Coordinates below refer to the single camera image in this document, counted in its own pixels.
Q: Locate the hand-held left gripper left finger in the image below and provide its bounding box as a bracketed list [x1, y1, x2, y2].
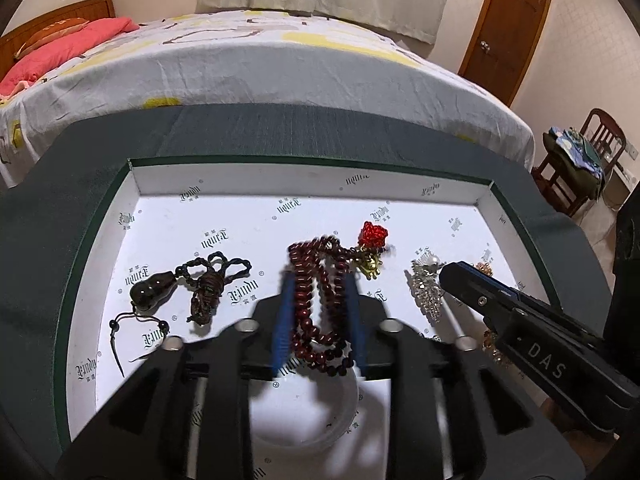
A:
[55, 270, 301, 480]

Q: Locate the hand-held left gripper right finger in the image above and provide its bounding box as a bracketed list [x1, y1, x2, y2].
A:
[345, 275, 586, 480]

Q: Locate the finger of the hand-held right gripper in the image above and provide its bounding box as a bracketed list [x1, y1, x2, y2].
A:
[437, 261, 528, 332]

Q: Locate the dark red bead necklace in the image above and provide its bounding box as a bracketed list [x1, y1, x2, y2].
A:
[287, 234, 358, 376]

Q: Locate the silver crystal brooch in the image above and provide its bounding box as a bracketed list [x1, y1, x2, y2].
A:
[407, 255, 447, 321]

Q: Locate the red bead ornament with gold bell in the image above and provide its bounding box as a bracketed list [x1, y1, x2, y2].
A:
[352, 221, 391, 281]

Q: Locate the black gourd pendant with cord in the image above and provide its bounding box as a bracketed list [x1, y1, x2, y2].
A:
[110, 269, 177, 379]

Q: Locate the green box with white lining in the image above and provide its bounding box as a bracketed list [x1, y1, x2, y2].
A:
[52, 156, 561, 461]

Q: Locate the white jade bangle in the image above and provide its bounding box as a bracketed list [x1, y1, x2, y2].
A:
[249, 372, 362, 457]

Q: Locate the pile of clothes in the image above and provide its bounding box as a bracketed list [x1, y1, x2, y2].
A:
[544, 127, 608, 198]

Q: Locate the wooden chair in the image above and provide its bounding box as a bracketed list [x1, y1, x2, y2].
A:
[531, 108, 628, 218]

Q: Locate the bed with white printed sheet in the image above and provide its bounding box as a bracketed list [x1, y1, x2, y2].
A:
[0, 7, 536, 191]

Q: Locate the brown wooden door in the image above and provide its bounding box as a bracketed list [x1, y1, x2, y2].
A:
[457, 0, 555, 107]

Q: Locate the pink pillow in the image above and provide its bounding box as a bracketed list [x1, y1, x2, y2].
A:
[0, 16, 140, 101]

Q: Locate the wooden headboard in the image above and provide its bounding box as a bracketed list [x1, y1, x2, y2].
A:
[0, 0, 117, 53]

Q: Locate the orange pillow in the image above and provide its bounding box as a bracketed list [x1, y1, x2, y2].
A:
[12, 17, 91, 60]

